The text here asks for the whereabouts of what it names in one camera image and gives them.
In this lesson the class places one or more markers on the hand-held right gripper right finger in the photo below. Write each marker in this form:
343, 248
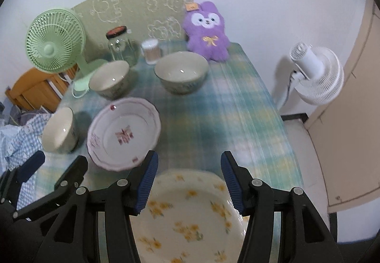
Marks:
233, 184

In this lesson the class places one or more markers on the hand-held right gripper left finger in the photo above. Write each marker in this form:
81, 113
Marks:
146, 182

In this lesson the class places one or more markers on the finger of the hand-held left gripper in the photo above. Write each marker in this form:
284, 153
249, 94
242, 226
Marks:
32, 162
74, 171

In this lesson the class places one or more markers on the small white bowl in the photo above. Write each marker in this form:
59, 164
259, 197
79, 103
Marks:
58, 132

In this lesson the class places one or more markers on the cream plate with yellow flowers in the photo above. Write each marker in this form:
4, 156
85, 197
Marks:
184, 215

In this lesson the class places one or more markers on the white plate with pink pattern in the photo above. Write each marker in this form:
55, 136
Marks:
124, 132

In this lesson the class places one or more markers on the large green ceramic bowl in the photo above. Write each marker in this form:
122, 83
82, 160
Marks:
181, 71
109, 79

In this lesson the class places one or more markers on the blue checked blanket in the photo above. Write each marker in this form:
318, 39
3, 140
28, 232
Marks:
14, 138

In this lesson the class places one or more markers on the grey cloth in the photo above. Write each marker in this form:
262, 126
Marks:
29, 118

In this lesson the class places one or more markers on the green desk fan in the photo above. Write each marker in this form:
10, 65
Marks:
49, 49

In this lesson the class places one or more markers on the beige door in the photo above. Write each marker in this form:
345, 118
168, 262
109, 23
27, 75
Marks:
350, 132

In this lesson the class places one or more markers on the glass jar with black lid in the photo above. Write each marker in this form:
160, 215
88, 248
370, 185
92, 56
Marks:
121, 49

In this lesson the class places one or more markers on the cotton swab container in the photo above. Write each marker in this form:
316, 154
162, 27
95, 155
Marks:
150, 50

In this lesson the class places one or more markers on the white standing fan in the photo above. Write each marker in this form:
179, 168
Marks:
320, 73

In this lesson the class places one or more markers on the purple plush bunny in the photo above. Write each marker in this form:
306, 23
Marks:
207, 34

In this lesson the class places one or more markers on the green patterned wall mat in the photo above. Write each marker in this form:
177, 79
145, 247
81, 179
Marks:
133, 4

